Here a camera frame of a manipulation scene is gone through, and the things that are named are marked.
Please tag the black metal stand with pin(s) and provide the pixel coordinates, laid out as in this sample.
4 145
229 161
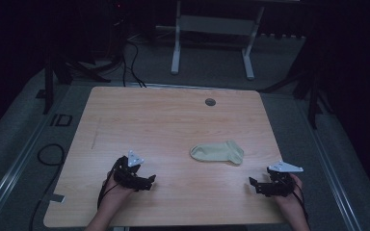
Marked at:
313 96
62 77

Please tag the grey round table grommet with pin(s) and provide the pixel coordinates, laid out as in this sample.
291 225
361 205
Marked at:
210 102

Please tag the pale yellow sock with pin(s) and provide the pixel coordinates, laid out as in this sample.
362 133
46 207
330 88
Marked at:
216 151

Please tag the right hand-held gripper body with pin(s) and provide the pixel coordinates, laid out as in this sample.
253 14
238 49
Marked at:
281 183

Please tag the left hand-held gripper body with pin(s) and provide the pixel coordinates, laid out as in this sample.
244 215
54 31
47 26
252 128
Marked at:
125 174

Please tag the person's left hand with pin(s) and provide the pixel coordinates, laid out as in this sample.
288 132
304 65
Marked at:
115 192

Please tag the person's right hand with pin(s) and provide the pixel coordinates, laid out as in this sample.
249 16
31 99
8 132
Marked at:
285 200

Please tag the white desk frame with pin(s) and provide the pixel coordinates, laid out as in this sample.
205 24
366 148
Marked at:
215 25

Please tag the grey metal floor rail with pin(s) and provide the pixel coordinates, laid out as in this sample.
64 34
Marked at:
327 166
16 170

